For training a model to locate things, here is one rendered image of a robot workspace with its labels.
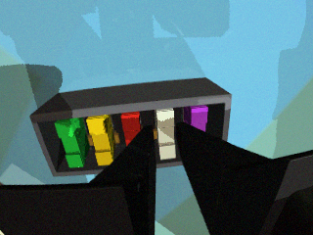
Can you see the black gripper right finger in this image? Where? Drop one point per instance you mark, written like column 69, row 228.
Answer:
column 239, row 192

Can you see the dark grey fuse block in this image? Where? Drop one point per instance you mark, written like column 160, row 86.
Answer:
column 80, row 131

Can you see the purple fuse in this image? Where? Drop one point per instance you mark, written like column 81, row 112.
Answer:
column 196, row 116

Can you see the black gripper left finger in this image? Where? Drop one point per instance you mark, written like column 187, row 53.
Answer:
column 121, row 200

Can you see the red fuse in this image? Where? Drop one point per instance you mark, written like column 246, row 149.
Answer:
column 130, row 125

